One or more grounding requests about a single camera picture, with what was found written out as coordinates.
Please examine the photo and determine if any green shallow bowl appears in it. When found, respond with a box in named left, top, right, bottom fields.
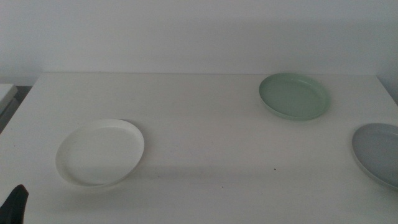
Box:
left=258, top=72, right=331, bottom=121

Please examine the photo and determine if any grey shallow bowl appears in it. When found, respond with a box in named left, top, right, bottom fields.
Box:
left=351, top=123, right=398, bottom=190

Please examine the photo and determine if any white shallow bowl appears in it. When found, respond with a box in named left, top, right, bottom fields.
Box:
left=55, top=118, right=146, bottom=188

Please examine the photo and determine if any white side table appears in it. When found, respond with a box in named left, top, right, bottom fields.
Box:
left=0, top=83, right=20, bottom=131

